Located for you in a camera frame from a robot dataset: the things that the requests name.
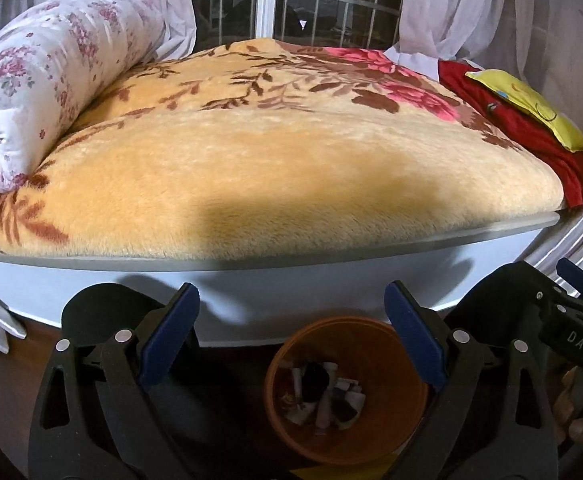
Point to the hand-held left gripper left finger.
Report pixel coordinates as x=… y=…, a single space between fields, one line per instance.
x=171 y=335

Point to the white and dark wrapper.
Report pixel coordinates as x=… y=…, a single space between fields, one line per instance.
x=349 y=396

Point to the person's right hand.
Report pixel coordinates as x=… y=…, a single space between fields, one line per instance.
x=571 y=410

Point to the window with metal grille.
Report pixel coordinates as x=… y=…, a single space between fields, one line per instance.
x=331 y=0

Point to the yellow pillow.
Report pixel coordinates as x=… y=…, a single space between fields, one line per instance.
x=536 y=105

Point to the white floral quilt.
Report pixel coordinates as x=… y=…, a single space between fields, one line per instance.
x=46 y=75

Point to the red cloth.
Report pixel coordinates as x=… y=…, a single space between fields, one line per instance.
x=521 y=135

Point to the floral yellow plush blanket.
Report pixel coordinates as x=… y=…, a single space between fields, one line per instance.
x=296 y=160

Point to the pale green tube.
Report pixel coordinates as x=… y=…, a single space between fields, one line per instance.
x=322 y=407

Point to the white striped wrapper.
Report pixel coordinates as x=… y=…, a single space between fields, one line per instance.
x=296 y=377

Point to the white bed frame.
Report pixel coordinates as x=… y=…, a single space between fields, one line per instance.
x=296 y=290

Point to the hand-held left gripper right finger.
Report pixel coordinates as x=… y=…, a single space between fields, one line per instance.
x=416 y=335

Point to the small black item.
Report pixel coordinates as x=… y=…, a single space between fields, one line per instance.
x=316 y=379

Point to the orange plastic bin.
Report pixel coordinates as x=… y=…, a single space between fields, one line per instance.
x=371 y=350

